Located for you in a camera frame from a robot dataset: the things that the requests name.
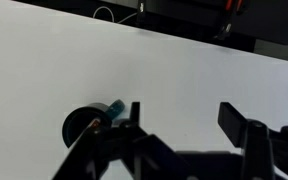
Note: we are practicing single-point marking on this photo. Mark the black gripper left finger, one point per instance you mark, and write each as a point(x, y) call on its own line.
point(134, 113)

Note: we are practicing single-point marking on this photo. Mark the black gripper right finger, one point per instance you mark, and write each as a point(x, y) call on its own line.
point(230, 123)

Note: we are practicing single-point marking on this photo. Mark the dark teal mug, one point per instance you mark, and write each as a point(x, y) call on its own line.
point(80, 118)

